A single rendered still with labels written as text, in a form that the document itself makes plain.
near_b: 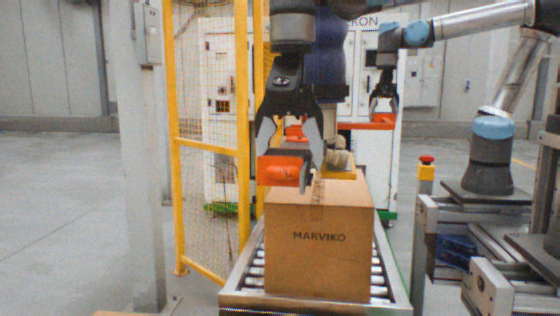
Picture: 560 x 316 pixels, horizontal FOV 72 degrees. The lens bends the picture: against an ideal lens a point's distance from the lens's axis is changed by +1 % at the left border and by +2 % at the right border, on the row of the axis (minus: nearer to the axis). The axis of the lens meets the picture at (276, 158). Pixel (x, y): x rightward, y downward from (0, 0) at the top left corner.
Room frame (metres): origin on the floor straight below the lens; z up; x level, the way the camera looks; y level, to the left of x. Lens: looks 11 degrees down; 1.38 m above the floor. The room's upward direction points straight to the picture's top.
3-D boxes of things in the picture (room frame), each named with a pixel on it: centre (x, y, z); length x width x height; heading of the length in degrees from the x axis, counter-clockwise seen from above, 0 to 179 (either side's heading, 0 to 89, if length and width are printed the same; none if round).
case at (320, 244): (1.63, -0.19, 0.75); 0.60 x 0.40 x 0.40; 172
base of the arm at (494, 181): (1.22, -0.68, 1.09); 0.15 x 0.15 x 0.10
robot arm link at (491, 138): (1.23, -0.69, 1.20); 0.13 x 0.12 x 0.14; 159
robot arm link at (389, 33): (1.47, -0.41, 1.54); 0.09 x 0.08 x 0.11; 69
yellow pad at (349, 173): (1.22, -0.20, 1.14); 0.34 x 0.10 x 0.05; 171
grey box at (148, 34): (2.14, 0.67, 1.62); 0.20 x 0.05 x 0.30; 172
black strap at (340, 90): (1.24, -0.11, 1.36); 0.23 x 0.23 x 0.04
